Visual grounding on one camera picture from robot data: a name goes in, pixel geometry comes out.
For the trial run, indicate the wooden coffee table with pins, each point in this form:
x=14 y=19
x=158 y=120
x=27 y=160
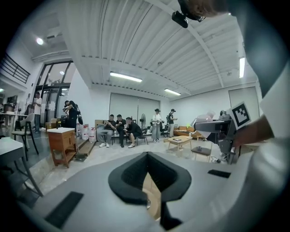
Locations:
x=180 y=141

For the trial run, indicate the translucent white plastic piece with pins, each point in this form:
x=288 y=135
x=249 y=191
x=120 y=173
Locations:
x=202 y=117

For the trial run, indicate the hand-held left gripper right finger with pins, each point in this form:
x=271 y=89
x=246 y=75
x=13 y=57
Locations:
x=172 y=181

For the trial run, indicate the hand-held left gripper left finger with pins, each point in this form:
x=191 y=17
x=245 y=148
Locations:
x=127 y=181

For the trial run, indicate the long ceiling light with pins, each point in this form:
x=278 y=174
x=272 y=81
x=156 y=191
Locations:
x=242 y=67
x=172 y=91
x=125 y=76

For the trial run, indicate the black-framed glass door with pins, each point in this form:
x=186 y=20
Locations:
x=54 y=90

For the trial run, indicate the black metal railing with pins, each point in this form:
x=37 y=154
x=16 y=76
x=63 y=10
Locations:
x=14 y=69

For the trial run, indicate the person's head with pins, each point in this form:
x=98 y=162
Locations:
x=204 y=6

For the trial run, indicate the wooden side cabinet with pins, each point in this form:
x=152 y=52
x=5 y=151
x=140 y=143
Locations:
x=61 y=142

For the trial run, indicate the person's right forearm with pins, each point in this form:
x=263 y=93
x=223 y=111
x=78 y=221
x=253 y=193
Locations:
x=253 y=131

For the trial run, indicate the cardboard box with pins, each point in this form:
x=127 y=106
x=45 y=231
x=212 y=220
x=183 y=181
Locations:
x=99 y=123

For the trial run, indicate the white plastic canister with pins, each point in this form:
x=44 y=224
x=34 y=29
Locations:
x=93 y=135
x=85 y=132

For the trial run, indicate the black head-mounted camera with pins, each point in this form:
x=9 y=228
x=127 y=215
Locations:
x=180 y=19

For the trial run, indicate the orange sofa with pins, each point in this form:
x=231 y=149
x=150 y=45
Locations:
x=188 y=131

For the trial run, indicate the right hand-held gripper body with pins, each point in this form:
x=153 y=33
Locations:
x=226 y=136

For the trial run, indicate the white power strip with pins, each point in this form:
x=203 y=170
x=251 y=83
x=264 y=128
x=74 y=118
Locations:
x=216 y=160

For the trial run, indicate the grey padded chair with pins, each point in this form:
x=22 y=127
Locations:
x=25 y=129

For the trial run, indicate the small dark-topped stool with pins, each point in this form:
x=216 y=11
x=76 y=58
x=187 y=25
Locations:
x=201 y=151

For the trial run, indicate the white wall panel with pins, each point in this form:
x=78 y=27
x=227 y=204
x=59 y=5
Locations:
x=243 y=99

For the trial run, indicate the white desk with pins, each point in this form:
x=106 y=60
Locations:
x=11 y=149

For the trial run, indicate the standing fan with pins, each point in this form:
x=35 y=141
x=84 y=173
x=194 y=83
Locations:
x=142 y=120

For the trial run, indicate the black folding chair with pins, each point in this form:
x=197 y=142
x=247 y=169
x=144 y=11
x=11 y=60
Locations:
x=143 y=136

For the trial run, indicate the round ceiling lamp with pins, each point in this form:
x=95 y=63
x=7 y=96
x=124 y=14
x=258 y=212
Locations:
x=40 y=41

